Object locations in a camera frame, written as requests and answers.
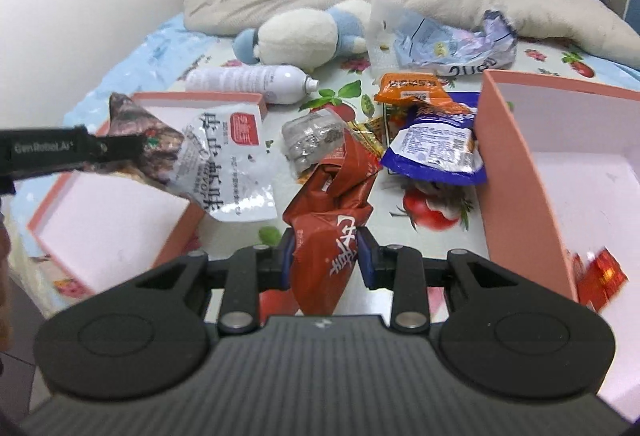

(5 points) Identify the orange snack packet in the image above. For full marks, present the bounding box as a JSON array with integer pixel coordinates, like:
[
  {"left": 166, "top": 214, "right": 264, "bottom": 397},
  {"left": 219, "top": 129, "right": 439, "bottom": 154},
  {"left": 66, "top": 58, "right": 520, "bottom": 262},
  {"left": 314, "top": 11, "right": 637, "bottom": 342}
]
[{"left": 374, "top": 72, "right": 454, "bottom": 107}]

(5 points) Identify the shiny red snack packet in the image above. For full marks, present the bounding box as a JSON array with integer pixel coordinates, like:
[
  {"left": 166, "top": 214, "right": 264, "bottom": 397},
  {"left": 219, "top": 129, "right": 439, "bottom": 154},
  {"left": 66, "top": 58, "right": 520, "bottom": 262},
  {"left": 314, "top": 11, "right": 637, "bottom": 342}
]
[{"left": 569, "top": 246, "right": 629, "bottom": 315}]

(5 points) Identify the white red-label snack packet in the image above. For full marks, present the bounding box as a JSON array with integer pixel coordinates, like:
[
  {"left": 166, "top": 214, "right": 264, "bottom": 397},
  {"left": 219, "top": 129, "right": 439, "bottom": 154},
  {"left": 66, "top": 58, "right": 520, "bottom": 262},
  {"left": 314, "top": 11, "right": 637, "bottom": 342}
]
[{"left": 107, "top": 92, "right": 279, "bottom": 223}]

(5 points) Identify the gold snack packet strip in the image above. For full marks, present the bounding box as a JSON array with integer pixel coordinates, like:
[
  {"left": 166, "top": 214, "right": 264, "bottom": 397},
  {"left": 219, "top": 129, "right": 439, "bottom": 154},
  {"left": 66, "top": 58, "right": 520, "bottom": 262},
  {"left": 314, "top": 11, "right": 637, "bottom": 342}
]
[{"left": 349, "top": 116, "right": 387, "bottom": 153}]

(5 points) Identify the crumpled clear plastic bag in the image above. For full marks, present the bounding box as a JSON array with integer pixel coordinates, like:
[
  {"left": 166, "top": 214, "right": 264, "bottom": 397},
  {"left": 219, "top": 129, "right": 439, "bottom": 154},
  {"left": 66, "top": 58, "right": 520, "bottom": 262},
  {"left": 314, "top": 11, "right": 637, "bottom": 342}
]
[{"left": 367, "top": 0, "right": 519, "bottom": 80}]

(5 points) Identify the blue white plush toy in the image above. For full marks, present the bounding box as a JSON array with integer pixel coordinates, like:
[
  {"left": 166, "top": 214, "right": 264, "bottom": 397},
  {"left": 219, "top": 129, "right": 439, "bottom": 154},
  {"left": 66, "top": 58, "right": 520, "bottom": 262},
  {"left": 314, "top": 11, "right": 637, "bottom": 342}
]
[{"left": 232, "top": 0, "right": 374, "bottom": 73}]

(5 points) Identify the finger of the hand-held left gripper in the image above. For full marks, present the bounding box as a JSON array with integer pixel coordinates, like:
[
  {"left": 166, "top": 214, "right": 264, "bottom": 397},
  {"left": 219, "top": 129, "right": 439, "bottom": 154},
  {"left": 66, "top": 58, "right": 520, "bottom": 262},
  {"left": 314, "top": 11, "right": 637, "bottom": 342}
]
[{"left": 86, "top": 134, "right": 148, "bottom": 165}]

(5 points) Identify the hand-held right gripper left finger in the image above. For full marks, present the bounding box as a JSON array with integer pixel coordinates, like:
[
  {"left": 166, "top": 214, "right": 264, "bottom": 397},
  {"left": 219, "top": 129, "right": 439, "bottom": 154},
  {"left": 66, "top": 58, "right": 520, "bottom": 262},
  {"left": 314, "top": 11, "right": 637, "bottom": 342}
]
[{"left": 135, "top": 227, "right": 297, "bottom": 336}]

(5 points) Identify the red-brown snack packet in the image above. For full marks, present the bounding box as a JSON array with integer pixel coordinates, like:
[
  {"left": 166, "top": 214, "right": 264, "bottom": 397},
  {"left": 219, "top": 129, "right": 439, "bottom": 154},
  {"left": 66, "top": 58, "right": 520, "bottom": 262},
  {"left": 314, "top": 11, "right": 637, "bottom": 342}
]
[{"left": 282, "top": 131, "right": 382, "bottom": 317}]

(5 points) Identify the white spray bottle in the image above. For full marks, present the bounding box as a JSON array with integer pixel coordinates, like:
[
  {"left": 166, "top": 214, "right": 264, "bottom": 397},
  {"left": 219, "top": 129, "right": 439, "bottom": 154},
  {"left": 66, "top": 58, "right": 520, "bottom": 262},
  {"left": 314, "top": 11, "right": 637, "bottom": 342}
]
[{"left": 184, "top": 64, "right": 321, "bottom": 105}]

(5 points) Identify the shallow pink box lid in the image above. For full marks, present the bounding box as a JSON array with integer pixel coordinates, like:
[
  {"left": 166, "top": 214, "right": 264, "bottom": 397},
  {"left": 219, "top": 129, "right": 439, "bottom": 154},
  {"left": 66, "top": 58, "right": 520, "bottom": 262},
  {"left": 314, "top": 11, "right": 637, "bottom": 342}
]
[{"left": 26, "top": 91, "right": 269, "bottom": 297}]

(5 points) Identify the floral plastic sheet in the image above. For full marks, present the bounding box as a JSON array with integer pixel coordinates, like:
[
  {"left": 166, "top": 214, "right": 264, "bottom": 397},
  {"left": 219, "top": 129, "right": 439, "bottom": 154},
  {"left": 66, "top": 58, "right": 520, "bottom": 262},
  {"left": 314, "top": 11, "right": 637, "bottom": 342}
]
[{"left": 165, "top": 33, "right": 640, "bottom": 317}]

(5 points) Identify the blue snack packet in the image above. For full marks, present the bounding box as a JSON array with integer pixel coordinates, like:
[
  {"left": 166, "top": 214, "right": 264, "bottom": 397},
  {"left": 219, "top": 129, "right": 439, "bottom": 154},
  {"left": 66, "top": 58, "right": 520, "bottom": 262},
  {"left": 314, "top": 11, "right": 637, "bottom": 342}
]
[{"left": 380, "top": 91, "right": 488, "bottom": 187}]

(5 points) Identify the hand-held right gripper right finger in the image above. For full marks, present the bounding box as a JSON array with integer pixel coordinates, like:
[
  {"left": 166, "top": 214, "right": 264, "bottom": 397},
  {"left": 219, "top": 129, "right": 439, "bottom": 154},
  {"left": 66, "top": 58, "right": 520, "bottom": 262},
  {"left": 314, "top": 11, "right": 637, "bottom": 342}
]
[{"left": 356, "top": 227, "right": 507, "bottom": 333}]

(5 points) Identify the deep pink cardboard box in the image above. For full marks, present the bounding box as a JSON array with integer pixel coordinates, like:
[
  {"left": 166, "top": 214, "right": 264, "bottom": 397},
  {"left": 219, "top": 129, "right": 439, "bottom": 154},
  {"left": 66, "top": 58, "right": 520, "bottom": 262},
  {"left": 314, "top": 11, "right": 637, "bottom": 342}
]
[{"left": 471, "top": 69, "right": 640, "bottom": 313}]

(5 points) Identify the clear silver snack packet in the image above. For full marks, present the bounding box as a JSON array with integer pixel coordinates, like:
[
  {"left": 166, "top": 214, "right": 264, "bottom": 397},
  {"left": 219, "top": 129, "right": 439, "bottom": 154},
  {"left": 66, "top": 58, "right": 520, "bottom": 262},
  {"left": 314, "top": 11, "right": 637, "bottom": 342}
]
[{"left": 281, "top": 108, "right": 347, "bottom": 178}]

